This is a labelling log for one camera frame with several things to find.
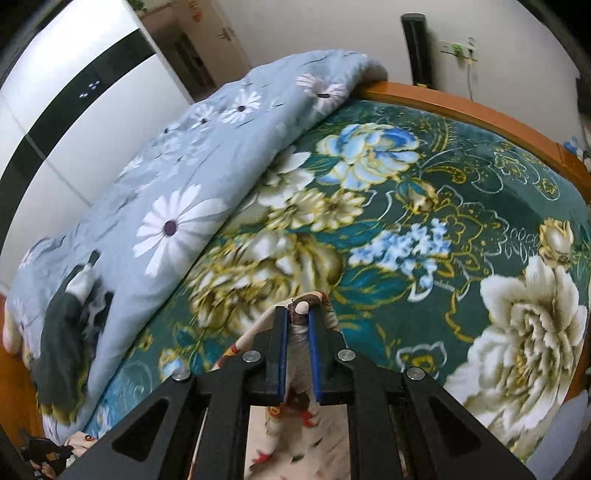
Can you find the white door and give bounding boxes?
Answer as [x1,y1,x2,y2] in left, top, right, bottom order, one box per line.
[182,0,253,100]

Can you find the white wardrobe with black stripe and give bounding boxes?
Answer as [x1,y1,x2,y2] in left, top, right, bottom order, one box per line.
[0,0,195,296]

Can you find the green floral blanket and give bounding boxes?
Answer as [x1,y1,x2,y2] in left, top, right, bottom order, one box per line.
[41,99,591,467]

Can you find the wooden bed frame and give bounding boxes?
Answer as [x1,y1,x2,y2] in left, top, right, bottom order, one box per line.
[353,80,591,402]

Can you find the wall socket with green plug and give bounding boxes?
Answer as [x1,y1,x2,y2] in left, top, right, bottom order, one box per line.
[438,39,479,64]

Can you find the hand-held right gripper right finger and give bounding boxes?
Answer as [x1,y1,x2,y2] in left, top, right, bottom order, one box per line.
[307,313,539,480]

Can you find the light grey cloth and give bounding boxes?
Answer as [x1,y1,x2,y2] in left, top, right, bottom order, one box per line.
[526,392,591,480]

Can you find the cream printed garment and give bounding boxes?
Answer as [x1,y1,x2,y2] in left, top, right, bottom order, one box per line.
[67,291,350,480]

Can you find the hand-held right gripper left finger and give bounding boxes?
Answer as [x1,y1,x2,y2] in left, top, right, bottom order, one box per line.
[58,306,289,480]

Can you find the dark green cloth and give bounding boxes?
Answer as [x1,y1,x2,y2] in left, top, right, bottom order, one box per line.
[38,251,116,422]

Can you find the blue and white bedside things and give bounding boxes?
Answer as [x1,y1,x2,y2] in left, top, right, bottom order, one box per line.
[564,136,591,169]

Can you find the blue daisy quilt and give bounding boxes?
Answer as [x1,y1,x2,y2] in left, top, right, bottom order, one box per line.
[9,48,389,430]

